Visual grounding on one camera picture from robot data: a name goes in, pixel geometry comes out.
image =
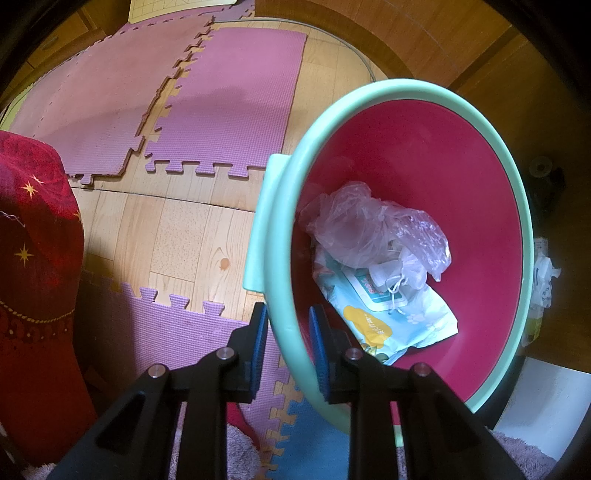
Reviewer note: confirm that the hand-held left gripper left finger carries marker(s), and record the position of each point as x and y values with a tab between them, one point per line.
258	341

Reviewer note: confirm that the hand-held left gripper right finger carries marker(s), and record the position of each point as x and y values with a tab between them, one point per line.
318	350

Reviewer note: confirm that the light blue wet wipes pack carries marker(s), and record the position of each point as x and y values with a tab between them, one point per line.
415	327

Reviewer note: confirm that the white face mask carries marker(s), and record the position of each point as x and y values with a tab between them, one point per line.
392	274

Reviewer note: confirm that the clear plastic bag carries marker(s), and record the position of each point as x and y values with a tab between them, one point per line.
355	221

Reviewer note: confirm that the green red plastic basin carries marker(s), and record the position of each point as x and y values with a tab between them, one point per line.
415	152

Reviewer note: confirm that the rounded wooden shelf unit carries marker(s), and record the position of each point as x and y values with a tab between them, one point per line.
392	41

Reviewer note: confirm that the purple foam puzzle mat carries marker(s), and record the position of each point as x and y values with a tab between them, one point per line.
235	11
240	101
184	332

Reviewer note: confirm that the blue foam puzzle mat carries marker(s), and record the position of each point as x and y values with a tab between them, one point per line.
318	443

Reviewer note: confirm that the white panel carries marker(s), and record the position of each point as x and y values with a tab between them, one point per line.
540	397

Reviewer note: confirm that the white crumpled packaging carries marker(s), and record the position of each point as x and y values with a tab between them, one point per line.
544	277

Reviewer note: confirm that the red patterned cloth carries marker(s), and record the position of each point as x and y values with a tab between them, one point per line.
37	221

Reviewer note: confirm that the pink foam puzzle mat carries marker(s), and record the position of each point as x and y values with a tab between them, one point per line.
101	101

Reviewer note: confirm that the black caster wheel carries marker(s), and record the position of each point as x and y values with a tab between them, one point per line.
540	167

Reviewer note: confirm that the yellow grid board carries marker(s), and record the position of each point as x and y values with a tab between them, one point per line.
152	9

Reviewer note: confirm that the wooden dresser desk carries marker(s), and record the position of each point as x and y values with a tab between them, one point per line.
60	41

